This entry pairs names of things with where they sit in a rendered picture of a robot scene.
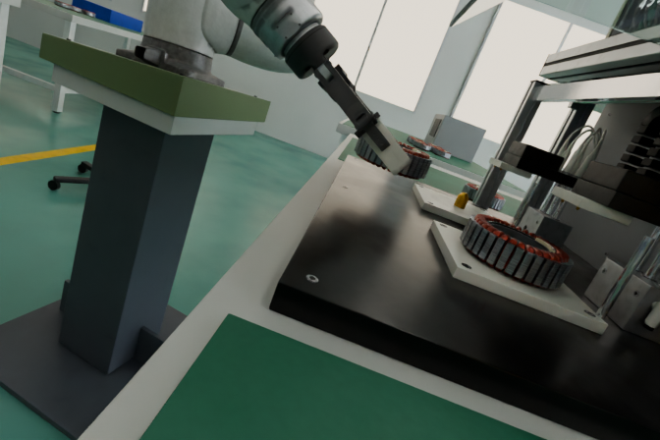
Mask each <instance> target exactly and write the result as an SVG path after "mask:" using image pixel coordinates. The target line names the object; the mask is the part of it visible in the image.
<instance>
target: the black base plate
mask: <svg viewBox="0 0 660 440"><path fill-rule="evenodd" d="M414 184H418V185H421V186H423V187H426V188H428V189H431V190H434V191H436V192H439V193H442V194H445V195H447V196H450V197H453V198H455V199H457V196H456V195H453V194H451V193H448V192H444V191H441V190H439V189H436V188H433V187H431V186H429V185H426V184H424V183H421V182H419V181H416V180H413V179H410V178H406V177H404V176H400V175H398V174H396V175H393V174H392V173H391V172H389V171H388V170H387V169H386V170H383V169H382V167H377V166H376V165H372V164H371V163H369V162H366V161H363V160H361V159H358V158H355V157H353V156H351V155H348V156H347V158H346V160H345V162H344V163H343V165H342V167H341V169H340V171H339V173H338V174H337V176H336V178H335V180H334V182H333V183H332V185H331V187H330V189H329V191H328V193H327V194H326V195H325V197H324V199H323V201H322V202H321V204H320V206H319V208H318V210H317V212H316V213H315V215H314V217H313V219H312V221H311V222H310V224H309V226H308V228H307V230H306V232H305V233H304V235H303V237H302V240H301V241H300V243H299V245H298V247H297V249H296V251H295V252H294V254H293V256H292V258H291V260H290V261H289V263H288V265H287V267H286V269H285V271H284V272H283V274H282V276H281V278H280V280H279V281H278V284H277V286H276V289H275V292H274V295H273V298H272V300H271V303H270V306H269V309H270V310H273V311H275V312H278V313H280V314H283V315H285V316H288V317H290V318H293V319H295V320H297V321H300V322H302V323H305V324H307V325H310V326H312V327H315V328H317V329H320V330H322V331H325V332H327V333H330V334H332V335H335V336H337V337H340V338H342V339H345V340H348V341H350V342H353V343H355V344H358V345H360V346H363V347H365V348H368V349H370V350H373V351H375V352H377V353H379V354H382V355H384V356H387V357H389V358H394V359H396V360H399V361H401V362H404V363H406V364H409V365H411V366H414V367H416V368H419V369H421V370H424V371H426V372H429V373H431V374H434V375H436V376H439V377H442V378H444V379H447V380H449V381H452V382H454V383H457V384H459V385H462V386H464V387H467V388H469V389H471V390H473V391H476V392H478V393H481V394H483V395H486V396H489V397H491V398H494V399H496V400H499V401H501V402H504V403H506V404H509V405H511V406H514V407H516V408H519V409H521V410H524V411H526V412H529V413H533V414H536V415H538V416H541V417H543V418H546V419H548V420H551V421H553V422H556V423H558V424H561V425H563V426H566V427H568V428H570V429H572V430H575V431H577V432H580V433H583V434H585V435H588V436H590V437H593V438H595V439H598V440H660V344H658V343H656V342H653V341H650V340H648V339H645V338H643V337H640V336H638V335H635V334H633V333H631V332H628V331H626V330H623V329H622V328H621V327H620V326H619V325H618V324H616V323H615V322H614V321H613V320H612V319H611V318H610V317H609V316H608V315H607V316H606V317H605V319H604V321H605V322H606V323H607V324H608V327H607V328H606V330H605V331H604V333H603V334H602V335H601V334H598V333H595V332H593V331H590V330H588V329H585V328H583V327H580V326H577V325H575V324H573V323H571V322H568V321H565V320H563V319H560V318H558V317H555V316H552V315H550V314H547V313H545V312H542V311H540V310H537V309H534V308H532V307H529V306H527V305H524V304H521V303H519V302H515V301H512V300H510V299H507V298H504V297H502V296H499V295H497V294H494V293H491V292H489V291H486V290H484V289H481V288H479V287H476V286H474V285H472V284H469V283H467V282H464V281H461V280H459V279H456V278H454V277H453V276H452V274H451V272H450V270H449V267H448V265H447V263H446V261H445V259H444V256H443V254H442V252H441V250H440V248H439V246H438V244H437V242H436V240H435V238H434V235H433V233H432V231H431V229H430V226H431V224H432V222H433V220H435V221H438V222H440V223H443V224H446V225H448V226H451V227H454V228H456V229H459V230H461V231H463V230H464V228H465V225H463V224H460V223H457V222H455V221H452V220H449V219H447V218H444V217H442V216H439V215H436V214H434V213H431V212H429V211H426V210H423V209H421V207H420V205H419V202H418V200H417V198H416V196H415V194H414V191H413V185H414ZM561 249H562V250H563V251H564V252H566V253H567V254H568V255H569V256H570V259H571V260H572V261H573V263H574V265H573V267H572V269H571V270H570V272H569V274H568V275H567V277H566V279H565V281H564V282H563V283H564V284H565V285H566V286H567V287H568V288H570V289H571V290H572V291H573V292H574V293H575V294H576V295H577V296H578V297H579V298H580V299H581V300H582V301H583V302H584V303H586V304H587V305H588V306H589V307H590V308H591V309H592V310H593V311H594V312H595V313H596V311H597V310H598V308H599V307H598V306H597V305H595V304H594V303H593V302H592V301H591V300H590V299H589V298H588V297H586V296H585V295H584V293H585V291H586V290H587V288H588V286H589V285H590V283H591V282H592V280H593V278H594V277H595V275H596V273H597V272H598V270H597V269H596V268H595V267H593V266H592V265H591V264H589V263H588V262H586V261H585V260H584V259H582V258H581V257H580V256H578V255H577V254H576V253H574V252H573V251H572V250H570V249H569V248H567V247H566V246H564V245H563V246H562V247H561Z"/></svg>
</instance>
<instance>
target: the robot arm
mask: <svg viewBox="0 0 660 440"><path fill-rule="evenodd" d="M322 23H323V15H322V13H321V12H320V10H319V9H318V8H317V7H316V5H315V4H314V1H313V0H147V5H146V11H145V21H144V31H143V37H142V41H141V44H140V45H137V46H136V48H135V50H130V49H121V48H117V49H116V55H118V56H122V57H125V58H128V59H131V60H135V61H138V62H141V63H143V64H147V65H150V66H153V67H156V68H159V69H163V70H166V71H169V72H172V73H176V74H183V75H184V76H185V77H189V78H192V79H195V80H199V81H203V82H206V83H212V84H215V85H219V86H222V87H224V86H225V82H224V81H222V80H220V79H219V78H217V77H215V76H214V75H212V74H211V69H212V61H213V57H214V53H215V54H222V55H227V56H229V57H232V58H234V59H236V60H238V61H240V62H243V63H246V64H248V65H251V66H254V67H256V68H259V69H263V70H266V71H270V72H276V73H286V74H288V73H295V74H296V76H297V77H298V78H299V79H301V80H303V79H306V78H308V77H309V76H311V75H312V74H314V76H315V77H316V78H317V79H319V82H318V84H319V85H320V87H321V88H322V89H323V90H324V91H325V92H327V93H328V95H329V96H330V97H331V98H332V99H333V100H334V101H335V102H337V103H338V105H339V106H340V107H341V109H342V110H343V111H344V113H345V114H346V115H347V116H348V118H349V119H350V120H351V122H352V123H353V124H354V126H355V128H356V130H357V131H356V132H355V135H356V136H357V137H358V138H360V137H363V138H364V139H365V141H366V142H367V143H368V144H369V146H370V147H371V148H372V149H373V150H374V152H375V153H376V154H377V155H378V157H379V158H380V159H381V160H382V162H383V163H384V164H385V165H386V166H387V168H388V169H389V170H390V171H391V173H392V174H393V175H396V174H398V173H399V172H400V171H402V170H403V169H404V168H406V167H407V166H408V165H409V164H411V163H412V161H411V160H410V158H409V157H408V156H407V155H406V153H405V152H404V151H403V150H402V148H401V147H400V146H399V145H398V143H397V142H396V140H395V138H394V137H393V135H392V134H391V133H390V132H389V130H388V129H387V128H386V127H385V125H384V124H383V123H382V122H381V120H380V119H379V117H380V115H379V113H378V112H376V113H374V114H373V112H372V111H370V110H369V108H368V107H367V106H366V105H365V103H364V102H363V101H362V100H361V98H360V97H359V96H358V95H357V93H356V87H355V86H354V85H353V83H352V82H351V81H350V80H349V79H348V75H347V73H346V72H345V71H344V70H343V68H342V67H341V66H340V65H339V64H338V65H337V66H336V67H334V66H333V65H332V63H331V61H329V59H330V58H331V57H332V56H333V55H334V54H335V53H336V51H337V49H338V47H339V42H338V41H337V39H336V38H335V37H334V36H333V34H332V33H331V32H330V31H329V29H328V28H327V27H326V26H325V25H323V24H322Z"/></svg>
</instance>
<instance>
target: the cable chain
mask: <svg viewBox="0 0 660 440"><path fill-rule="evenodd" d="M641 124H642V126H639V127H638V129H637V131H636V132H637V133H638V134H641V135H642V136H637V135H635V136H633V138H632V140H631V142H633V143H635V144H638V145H641V146H644V147H647V148H649V149H646V148H644V147H641V146H638V145H634V144H629V145H628V147H627V149H626V152H629V153H632V154H634V155H637V156H640V157H645V158H643V159H642V158H639V157H637V156H634V155H631V154H626V153H624V154H623V156H622V157H621V161H624V162H627V163H629V164H632V165H634V166H637V167H638V168H635V167H633V166H631V165H628V164H624V163H618V164H617V167H621V168H625V169H629V170H632V171H635V172H637V173H639V174H642V175H645V176H647V177H650V178H653V179H655V180H658V181H660V173H657V172H654V171H651V170H649V169H645V168H641V167H644V166H645V167H647V168H650V169H653V170H655V171H659V172H660V161H658V160H656V159H659V160H660V148H655V147H656V146H657V147H660V106H659V107H657V108H655V109H654V110H652V112H650V113H649V114H648V115H647V116H646V118H644V119H643V121H642V122H641ZM644 136H645V137H644ZM652 138H655V140H654V139H652ZM650 156H651V157H653V158H656V159H652V158H649V157H650Z"/></svg>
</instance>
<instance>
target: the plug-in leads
mask: <svg viewBox="0 0 660 440"><path fill-rule="evenodd" d="M586 127H589V128H590V129H588V130H585V131H584V132H582V133H581V134H579V135H578V136H577V137H576V138H575V140H574V141H573V142H572V143H571V144H570V146H569V147H568V149H567V146H568V143H569V139H570V138H571V137H572V136H573V135H574V134H575V133H576V132H578V131H580V130H581V129H583V128H586ZM598 131H600V133H598ZM587 132H592V134H590V135H589V136H588V137H587V138H586V139H585V140H584V141H583V142H582V144H581V145H580V146H579V147H578V149H577V150H575V152H574V154H573V155H572V157H571V159H570V160H569V162H568V163H567V165H566V167H565V168H564V170H562V169H563V167H564V166H565V164H566V162H567V160H568V158H569V157H570V155H571V153H572V149H573V147H574V145H575V142H576V141H577V140H578V139H579V138H580V137H581V136H582V135H583V134H585V133H587ZM606 132H607V130H604V132H603V135H602V129H601V128H598V129H597V130H596V131H595V130H594V128H593V127H592V126H590V125H585V126H583V127H581V128H579V129H577V130H576V131H574V132H573V133H572V134H571V135H570V136H569V137H568V138H567V139H566V141H565V142H564V144H563V146H561V148H560V150H559V152H558V154H557V155H559V156H562V157H564V158H565V159H564V161H563V163H562V165H561V166H560V168H559V170H558V172H560V170H561V171H564V172H565V173H564V174H566V175H569V176H571V174H572V177H575V176H578V177H580V178H582V176H583V174H584V172H585V171H586V169H587V167H588V165H589V163H590V162H591V161H595V159H596V157H597V155H598V153H599V151H600V148H601V146H602V143H603V140H604V138H605V135H606ZM596 135H597V141H596ZM588 139H589V141H588V142H587V144H586V145H585V147H583V145H584V144H585V143H586V141H587V140H588ZM592 139H593V151H592V152H591V153H590V154H589V155H587V157H586V158H585V160H584V161H583V163H582V164H581V165H580V167H579V168H578V166H579V164H580V162H581V161H582V159H583V157H584V156H583V155H584V153H585V151H586V148H587V147H588V145H589V144H590V142H591V141H592Z"/></svg>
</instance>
